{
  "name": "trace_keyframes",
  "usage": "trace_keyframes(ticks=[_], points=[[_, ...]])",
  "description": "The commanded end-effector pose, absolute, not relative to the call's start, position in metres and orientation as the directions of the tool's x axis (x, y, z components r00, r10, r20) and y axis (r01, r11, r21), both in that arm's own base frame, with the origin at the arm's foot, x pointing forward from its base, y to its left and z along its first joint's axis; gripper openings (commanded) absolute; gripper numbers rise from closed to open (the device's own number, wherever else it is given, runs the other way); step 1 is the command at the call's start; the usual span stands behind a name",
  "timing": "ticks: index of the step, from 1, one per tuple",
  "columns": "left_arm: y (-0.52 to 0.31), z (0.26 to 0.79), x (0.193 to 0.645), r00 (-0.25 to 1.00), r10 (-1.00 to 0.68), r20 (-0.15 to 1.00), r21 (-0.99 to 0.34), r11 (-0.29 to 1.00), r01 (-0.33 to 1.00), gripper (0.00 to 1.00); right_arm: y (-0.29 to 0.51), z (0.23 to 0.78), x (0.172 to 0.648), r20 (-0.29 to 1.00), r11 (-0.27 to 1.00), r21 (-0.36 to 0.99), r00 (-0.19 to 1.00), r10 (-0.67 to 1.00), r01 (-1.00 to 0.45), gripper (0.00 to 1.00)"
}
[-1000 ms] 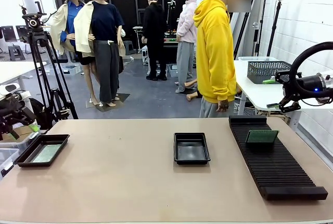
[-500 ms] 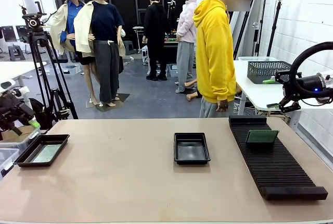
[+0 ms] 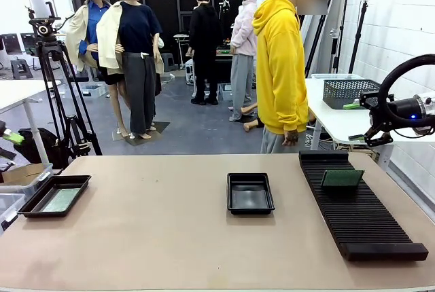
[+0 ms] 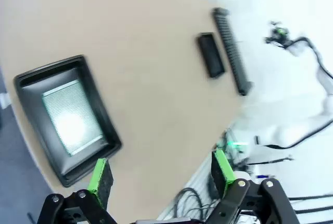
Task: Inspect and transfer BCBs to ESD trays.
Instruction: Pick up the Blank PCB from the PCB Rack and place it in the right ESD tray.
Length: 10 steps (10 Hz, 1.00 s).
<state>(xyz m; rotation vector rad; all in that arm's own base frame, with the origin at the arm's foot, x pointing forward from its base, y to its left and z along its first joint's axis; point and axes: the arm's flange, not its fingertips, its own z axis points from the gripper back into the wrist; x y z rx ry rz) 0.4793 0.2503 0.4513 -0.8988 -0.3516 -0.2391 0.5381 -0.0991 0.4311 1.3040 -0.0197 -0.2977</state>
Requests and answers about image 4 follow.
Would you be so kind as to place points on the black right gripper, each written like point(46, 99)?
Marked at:
point(282, 40)

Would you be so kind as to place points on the black ESD tray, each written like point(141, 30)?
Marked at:
point(31, 99)
point(210, 54)

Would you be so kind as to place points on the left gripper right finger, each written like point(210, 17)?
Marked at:
point(222, 168)

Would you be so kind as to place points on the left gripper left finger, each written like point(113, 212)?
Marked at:
point(96, 177)

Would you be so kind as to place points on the black slotted board rack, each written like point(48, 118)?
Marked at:
point(231, 49)

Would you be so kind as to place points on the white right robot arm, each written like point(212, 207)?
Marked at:
point(270, 132)

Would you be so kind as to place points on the green perforated circuit board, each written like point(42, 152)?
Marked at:
point(75, 109)

